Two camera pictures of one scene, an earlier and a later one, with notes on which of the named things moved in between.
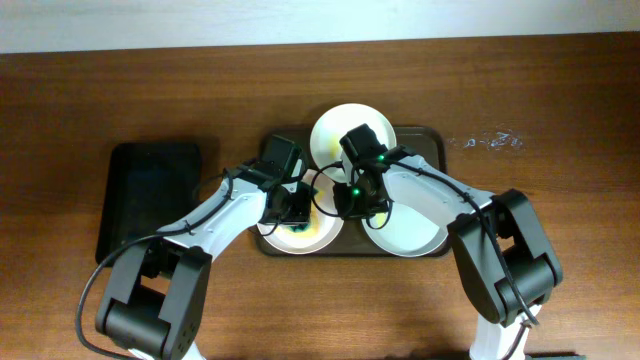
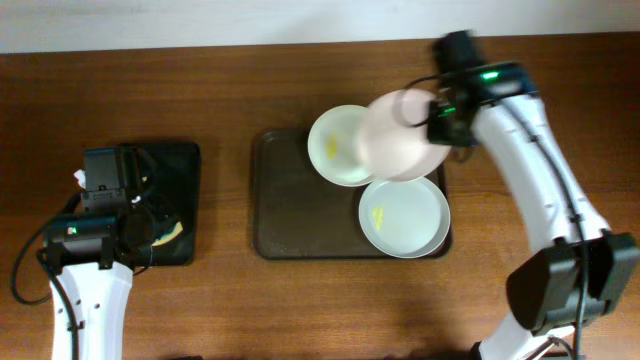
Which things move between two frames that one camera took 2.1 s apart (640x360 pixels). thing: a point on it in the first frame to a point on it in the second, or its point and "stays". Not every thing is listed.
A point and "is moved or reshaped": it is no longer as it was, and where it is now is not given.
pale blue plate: (410, 231) stays
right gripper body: (353, 201) to (435, 135)
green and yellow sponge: (299, 228) is moved or reshaped
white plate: (325, 222) to (397, 142)
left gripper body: (292, 215) to (145, 220)
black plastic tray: (149, 186) stays
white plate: (325, 145) stays
